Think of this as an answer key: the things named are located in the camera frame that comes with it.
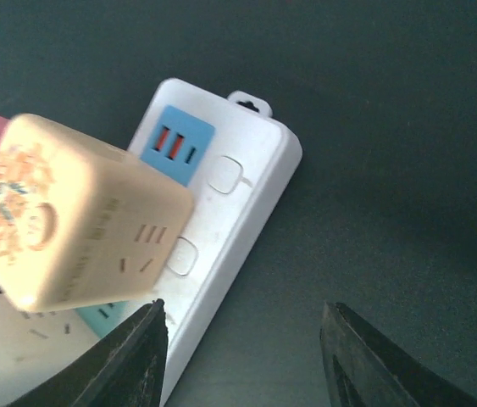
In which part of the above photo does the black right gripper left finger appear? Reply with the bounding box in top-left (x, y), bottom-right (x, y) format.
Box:
top-left (10, 299), bottom-right (168, 407)

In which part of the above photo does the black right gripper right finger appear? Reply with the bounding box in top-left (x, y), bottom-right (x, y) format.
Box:
top-left (320, 303), bottom-right (477, 407)

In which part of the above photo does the beige dragon cube socket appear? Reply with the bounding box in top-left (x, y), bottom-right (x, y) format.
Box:
top-left (0, 114), bottom-right (194, 312)

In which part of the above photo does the white power strip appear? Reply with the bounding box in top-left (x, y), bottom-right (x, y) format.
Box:
top-left (75, 77), bottom-right (304, 407)

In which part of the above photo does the white tiger cube socket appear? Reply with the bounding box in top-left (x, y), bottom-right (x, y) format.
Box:
top-left (0, 292), bottom-right (103, 407)

